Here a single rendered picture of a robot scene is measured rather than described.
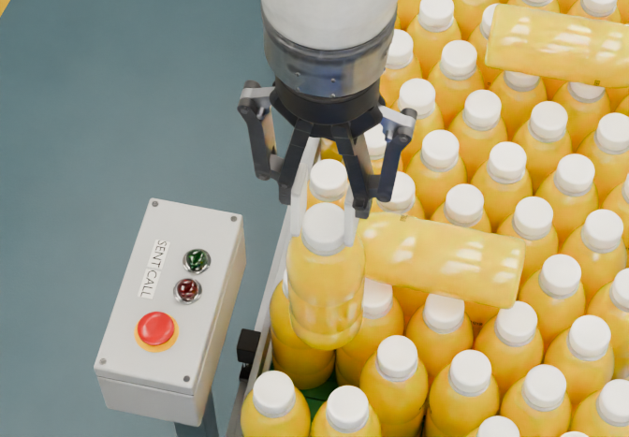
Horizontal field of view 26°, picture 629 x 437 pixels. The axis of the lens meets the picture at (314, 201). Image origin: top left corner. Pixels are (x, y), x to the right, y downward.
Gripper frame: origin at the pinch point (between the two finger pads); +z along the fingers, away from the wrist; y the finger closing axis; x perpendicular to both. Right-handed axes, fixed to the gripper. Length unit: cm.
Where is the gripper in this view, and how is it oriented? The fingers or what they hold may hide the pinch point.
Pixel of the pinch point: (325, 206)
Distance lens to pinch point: 112.0
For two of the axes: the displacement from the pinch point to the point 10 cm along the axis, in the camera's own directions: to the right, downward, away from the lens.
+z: 0.0, 5.3, 8.5
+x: 2.2, -8.3, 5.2
